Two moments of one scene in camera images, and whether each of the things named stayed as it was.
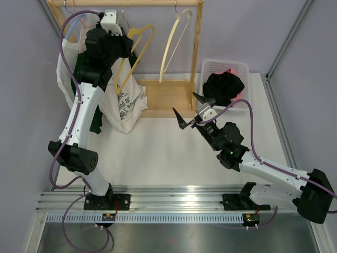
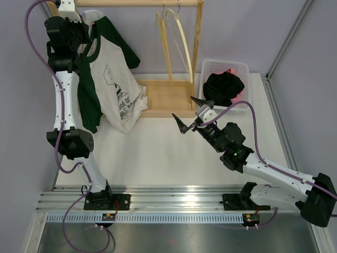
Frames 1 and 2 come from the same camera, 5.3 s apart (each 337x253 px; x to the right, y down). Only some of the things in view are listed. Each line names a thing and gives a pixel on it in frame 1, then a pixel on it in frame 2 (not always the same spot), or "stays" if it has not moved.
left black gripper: (123, 40) -> (81, 27)
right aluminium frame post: (299, 17) stays
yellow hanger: (120, 68) -> (164, 40)
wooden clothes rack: (164, 97) stays
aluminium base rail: (70, 199) stays
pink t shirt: (239, 95) stays
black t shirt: (222, 87) stays
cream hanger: (162, 71) -> (177, 13)
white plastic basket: (209, 66) stays
